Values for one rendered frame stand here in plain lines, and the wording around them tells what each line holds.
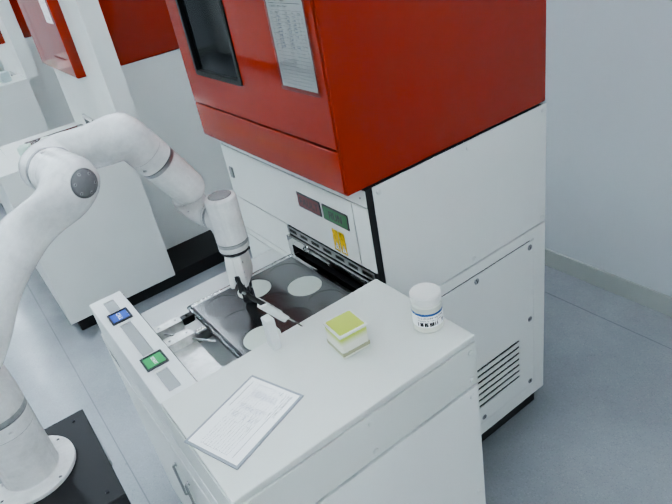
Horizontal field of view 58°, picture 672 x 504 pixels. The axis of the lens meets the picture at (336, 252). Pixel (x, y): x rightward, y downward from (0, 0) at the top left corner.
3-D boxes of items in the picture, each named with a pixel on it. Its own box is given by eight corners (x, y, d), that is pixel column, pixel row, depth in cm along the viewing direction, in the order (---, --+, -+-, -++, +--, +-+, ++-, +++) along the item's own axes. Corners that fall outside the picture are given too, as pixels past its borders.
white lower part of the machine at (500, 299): (405, 315, 300) (385, 164, 258) (544, 400, 239) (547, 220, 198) (288, 389, 269) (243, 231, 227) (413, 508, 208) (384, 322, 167)
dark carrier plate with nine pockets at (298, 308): (291, 257, 190) (291, 256, 190) (358, 300, 164) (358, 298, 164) (193, 308, 175) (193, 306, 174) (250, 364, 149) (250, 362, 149)
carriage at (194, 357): (182, 329, 174) (179, 321, 173) (242, 393, 147) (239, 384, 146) (156, 343, 171) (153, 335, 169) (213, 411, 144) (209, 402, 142)
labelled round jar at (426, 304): (428, 311, 144) (425, 278, 139) (450, 323, 139) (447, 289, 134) (407, 325, 141) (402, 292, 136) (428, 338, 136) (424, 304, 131)
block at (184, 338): (192, 335, 166) (188, 326, 165) (197, 340, 164) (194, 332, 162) (165, 349, 163) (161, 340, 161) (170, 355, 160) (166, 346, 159)
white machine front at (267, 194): (250, 228, 228) (222, 128, 208) (391, 316, 168) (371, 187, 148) (243, 231, 227) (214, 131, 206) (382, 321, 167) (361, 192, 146)
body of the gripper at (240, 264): (224, 237, 167) (234, 271, 172) (216, 257, 158) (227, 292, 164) (250, 234, 166) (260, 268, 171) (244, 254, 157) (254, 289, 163)
